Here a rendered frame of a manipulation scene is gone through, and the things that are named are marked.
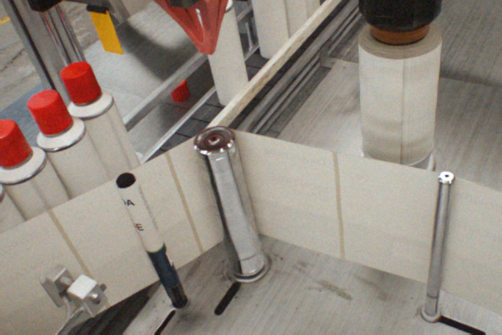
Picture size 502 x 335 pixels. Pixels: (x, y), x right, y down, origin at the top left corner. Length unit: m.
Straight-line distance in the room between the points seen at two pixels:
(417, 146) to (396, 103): 0.07
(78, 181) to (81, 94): 0.09
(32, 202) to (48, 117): 0.09
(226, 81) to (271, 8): 0.15
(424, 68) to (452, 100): 0.24
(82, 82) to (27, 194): 0.13
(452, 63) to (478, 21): 0.15
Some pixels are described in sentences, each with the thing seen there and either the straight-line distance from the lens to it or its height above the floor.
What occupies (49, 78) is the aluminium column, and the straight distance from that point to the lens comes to 0.76.
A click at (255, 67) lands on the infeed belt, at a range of 0.90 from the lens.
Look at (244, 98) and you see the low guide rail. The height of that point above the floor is 0.91.
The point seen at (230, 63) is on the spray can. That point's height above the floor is 0.96.
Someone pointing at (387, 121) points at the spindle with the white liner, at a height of 0.98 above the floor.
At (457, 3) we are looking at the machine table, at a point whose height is 0.83.
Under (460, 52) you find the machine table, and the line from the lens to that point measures 0.99.
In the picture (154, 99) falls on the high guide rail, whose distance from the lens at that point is 0.73.
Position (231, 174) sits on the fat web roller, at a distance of 0.47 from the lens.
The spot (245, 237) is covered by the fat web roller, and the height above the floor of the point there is 0.95.
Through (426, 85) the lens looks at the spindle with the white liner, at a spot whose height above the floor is 1.02.
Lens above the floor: 1.35
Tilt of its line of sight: 40 degrees down
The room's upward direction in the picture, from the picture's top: 12 degrees counter-clockwise
